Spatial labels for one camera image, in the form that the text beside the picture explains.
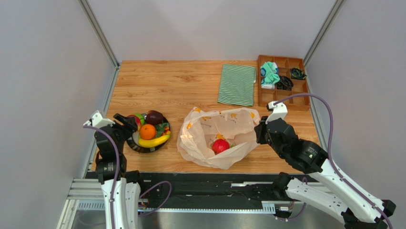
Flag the red yellow apple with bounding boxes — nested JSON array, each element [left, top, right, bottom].
[[127, 114, 142, 131]]

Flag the orange fruit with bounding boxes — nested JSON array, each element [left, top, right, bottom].
[[139, 124, 157, 140]]

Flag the banana print plastic bag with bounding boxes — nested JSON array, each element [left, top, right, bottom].
[[177, 107, 260, 170]]

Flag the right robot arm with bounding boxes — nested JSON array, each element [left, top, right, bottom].
[[254, 116, 396, 229]]

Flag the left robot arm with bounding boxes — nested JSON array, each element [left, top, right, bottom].
[[87, 110, 141, 229]]

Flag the green striped ball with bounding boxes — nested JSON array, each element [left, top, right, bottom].
[[134, 113, 145, 125]]

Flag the black fruit bowl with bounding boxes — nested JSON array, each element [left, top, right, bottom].
[[126, 113, 169, 153]]

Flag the dark purple fruit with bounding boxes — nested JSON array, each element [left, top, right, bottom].
[[145, 110, 163, 125]]

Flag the yellow banana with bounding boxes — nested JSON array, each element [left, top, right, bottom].
[[138, 134, 171, 148]]

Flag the wooden compartment tray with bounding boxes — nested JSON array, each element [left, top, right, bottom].
[[257, 55, 309, 106]]

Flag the teal white socks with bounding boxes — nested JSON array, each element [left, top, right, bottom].
[[260, 62, 280, 89]]

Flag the green striped cloth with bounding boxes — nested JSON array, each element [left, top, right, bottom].
[[217, 64, 256, 106]]

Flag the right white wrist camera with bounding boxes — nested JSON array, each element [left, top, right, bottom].
[[265, 101, 288, 124]]

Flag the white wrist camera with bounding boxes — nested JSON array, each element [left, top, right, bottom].
[[265, 101, 288, 124], [83, 110, 115, 129]]

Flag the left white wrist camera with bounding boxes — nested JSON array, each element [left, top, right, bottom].
[[83, 110, 115, 129]]

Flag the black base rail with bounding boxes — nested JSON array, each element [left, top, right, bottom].
[[65, 171, 353, 220]]

